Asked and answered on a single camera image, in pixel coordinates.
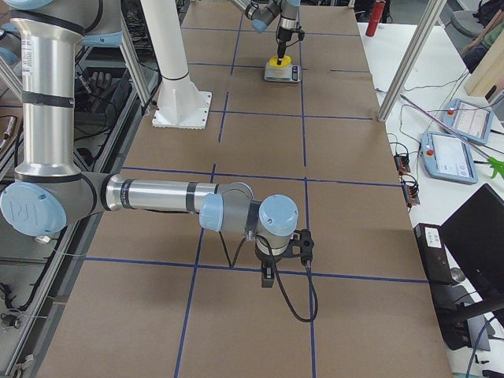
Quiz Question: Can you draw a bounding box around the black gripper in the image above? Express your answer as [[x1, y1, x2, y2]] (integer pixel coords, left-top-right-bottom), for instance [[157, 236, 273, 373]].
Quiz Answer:
[[276, 27, 305, 65], [255, 243, 294, 288]]

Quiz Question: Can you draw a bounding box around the yellow mango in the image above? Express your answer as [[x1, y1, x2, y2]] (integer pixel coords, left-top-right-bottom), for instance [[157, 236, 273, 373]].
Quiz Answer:
[[267, 55, 291, 69]]

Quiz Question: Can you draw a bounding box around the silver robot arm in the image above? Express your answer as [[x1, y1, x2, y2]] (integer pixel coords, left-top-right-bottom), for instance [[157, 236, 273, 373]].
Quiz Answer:
[[1, 1, 300, 287], [231, 0, 305, 67]]

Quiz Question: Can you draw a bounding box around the digital kitchen scale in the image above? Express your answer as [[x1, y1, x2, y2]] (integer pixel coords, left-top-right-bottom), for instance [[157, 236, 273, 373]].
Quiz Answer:
[[264, 62, 302, 83]]

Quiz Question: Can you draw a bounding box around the red bottle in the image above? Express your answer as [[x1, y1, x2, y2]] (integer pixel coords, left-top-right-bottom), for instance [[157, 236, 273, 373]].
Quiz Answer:
[[365, 0, 386, 37]]

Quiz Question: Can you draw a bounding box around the near orange adapter board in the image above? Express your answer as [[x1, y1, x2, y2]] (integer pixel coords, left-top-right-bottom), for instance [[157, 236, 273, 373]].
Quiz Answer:
[[400, 174, 421, 208]]

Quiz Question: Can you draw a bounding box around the orange adapter board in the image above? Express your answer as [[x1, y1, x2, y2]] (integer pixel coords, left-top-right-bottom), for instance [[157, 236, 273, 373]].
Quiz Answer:
[[400, 174, 421, 208], [391, 142, 410, 175]]

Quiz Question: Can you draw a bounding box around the far orange adapter board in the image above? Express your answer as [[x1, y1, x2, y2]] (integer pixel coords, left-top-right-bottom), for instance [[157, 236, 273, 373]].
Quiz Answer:
[[391, 142, 410, 175]]

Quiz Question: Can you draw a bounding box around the black computer box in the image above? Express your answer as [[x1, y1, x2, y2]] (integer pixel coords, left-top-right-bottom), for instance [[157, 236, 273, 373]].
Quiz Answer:
[[413, 223, 491, 350]]

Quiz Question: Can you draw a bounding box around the near blue teach pendant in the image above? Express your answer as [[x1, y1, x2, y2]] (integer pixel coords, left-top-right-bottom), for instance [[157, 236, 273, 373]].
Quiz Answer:
[[421, 132, 478, 184]]

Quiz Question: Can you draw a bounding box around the blue teach pendant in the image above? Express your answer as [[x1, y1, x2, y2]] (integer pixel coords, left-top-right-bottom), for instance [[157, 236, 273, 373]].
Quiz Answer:
[[443, 98, 495, 145], [421, 132, 478, 184]]

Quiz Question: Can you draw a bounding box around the far blue teach pendant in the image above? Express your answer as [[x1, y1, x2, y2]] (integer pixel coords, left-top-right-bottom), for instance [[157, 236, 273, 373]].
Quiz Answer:
[[443, 98, 495, 145]]

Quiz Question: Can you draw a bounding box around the wooden board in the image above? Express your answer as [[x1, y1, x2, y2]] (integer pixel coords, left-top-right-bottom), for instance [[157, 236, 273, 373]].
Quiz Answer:
[[464, 22, 503, 97]]

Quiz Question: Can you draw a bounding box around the black monitor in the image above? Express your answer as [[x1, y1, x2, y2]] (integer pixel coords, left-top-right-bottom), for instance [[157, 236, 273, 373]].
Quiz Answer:
[[440, 183, 503, 298]]

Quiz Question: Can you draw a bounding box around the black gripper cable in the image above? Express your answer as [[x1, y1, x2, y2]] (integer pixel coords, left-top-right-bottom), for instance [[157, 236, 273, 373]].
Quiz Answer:
[[265, 235, 319, 324]]

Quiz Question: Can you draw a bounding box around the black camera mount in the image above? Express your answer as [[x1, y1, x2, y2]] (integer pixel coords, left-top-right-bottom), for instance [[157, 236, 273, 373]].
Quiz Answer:
[[291, 229, 314, 268]]

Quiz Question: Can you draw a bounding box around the white pedestal column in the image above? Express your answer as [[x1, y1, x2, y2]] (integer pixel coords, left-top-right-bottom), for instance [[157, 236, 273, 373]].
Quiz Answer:
[[141, 0, 212, 129]]

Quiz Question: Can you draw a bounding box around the aluminium frame post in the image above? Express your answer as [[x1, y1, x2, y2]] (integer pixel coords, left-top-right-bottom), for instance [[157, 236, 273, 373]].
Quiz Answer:
[[377, 0, 447, 122]]

